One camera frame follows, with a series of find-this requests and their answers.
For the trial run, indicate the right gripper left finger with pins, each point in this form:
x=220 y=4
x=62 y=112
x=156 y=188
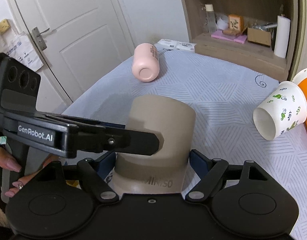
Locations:
x=92 y=174

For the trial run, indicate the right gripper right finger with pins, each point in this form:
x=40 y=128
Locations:
x=210 y=172

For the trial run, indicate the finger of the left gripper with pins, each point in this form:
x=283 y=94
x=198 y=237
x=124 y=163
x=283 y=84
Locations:
x=100 y=139
x=83 y=121

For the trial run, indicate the beige Miniso tumbler cup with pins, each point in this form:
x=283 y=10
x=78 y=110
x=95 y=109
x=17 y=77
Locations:
x=167 y=127

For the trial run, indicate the pink tumbler cup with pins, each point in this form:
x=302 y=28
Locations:
x=145 y=66

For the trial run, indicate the white floral paper cup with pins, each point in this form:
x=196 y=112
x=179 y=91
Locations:
x=281 y=111

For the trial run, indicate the person's left hand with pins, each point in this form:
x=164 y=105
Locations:
x=8 y=162

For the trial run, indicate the patterned white table cloth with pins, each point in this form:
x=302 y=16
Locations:
x=224 y=96

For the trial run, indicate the white paper bag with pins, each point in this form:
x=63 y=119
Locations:
x=21 y=49

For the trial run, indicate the white door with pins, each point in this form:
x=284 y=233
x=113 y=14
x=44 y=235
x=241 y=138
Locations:
x=87 y=39

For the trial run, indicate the white tissue pack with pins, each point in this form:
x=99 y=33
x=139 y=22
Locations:
x=176 y=45

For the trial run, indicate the pink flat box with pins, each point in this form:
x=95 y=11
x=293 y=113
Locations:
x=241 y=39

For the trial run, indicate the small cardboard box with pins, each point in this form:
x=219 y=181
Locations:
x=258 y=36

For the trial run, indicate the clear bottle beige cap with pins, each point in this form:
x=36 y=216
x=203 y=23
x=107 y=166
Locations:
x=210 y=16

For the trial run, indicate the orange floral card box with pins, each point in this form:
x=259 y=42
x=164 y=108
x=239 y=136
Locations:
x=236 y=22

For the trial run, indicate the wooden shelf unit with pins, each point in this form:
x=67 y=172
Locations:
x=230 y=30

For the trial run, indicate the white paper towel roll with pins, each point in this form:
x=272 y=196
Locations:
x=282 y=36

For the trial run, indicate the silver door handle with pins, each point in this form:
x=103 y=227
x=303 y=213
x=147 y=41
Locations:
x=38 y=37

